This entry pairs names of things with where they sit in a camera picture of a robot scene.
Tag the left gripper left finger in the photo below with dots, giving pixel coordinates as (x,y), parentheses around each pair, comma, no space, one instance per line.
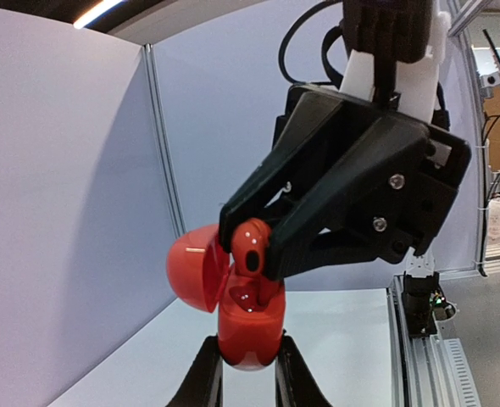
(202,385)

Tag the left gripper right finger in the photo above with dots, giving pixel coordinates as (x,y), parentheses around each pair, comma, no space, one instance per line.
(294,383)

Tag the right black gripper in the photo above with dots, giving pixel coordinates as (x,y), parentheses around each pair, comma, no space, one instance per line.
(392,184)

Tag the red charging case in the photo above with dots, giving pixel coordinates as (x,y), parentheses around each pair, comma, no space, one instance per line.
(199,272)

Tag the red earbud front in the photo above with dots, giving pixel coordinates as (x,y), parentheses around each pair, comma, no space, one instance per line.
(250,288)

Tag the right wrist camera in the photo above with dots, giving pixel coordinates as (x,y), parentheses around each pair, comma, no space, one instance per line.
(395,49)

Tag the aluminium front rail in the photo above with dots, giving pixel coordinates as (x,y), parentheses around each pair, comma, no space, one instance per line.
(429,365)

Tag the right aluminium corner post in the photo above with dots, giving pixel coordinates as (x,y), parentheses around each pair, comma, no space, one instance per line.
(174,203)

